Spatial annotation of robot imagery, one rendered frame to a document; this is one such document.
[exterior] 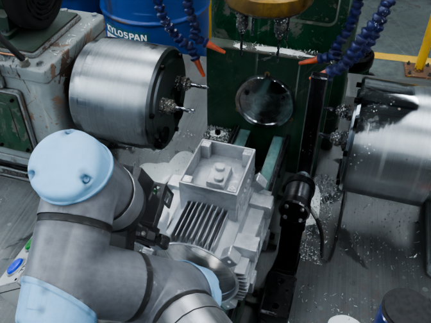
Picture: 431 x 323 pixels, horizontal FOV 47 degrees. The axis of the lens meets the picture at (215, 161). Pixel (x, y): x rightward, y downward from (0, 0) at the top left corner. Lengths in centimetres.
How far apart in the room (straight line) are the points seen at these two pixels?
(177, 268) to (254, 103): 74
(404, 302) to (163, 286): 27
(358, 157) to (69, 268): 67
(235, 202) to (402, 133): 37
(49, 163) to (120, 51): 68
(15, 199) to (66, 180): 89
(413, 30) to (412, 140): 309
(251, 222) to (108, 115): 43
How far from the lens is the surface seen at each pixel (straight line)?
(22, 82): 119
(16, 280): 82
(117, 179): 52
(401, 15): 428
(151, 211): 68
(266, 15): 96
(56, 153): 50
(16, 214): 133
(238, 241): 83
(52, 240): 50
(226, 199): 81
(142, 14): 255
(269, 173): 118
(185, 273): 56
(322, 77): 90
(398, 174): 103
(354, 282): 115
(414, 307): 63
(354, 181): 105
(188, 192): 83
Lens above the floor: 171
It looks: 42 degrees down
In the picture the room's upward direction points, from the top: straight up
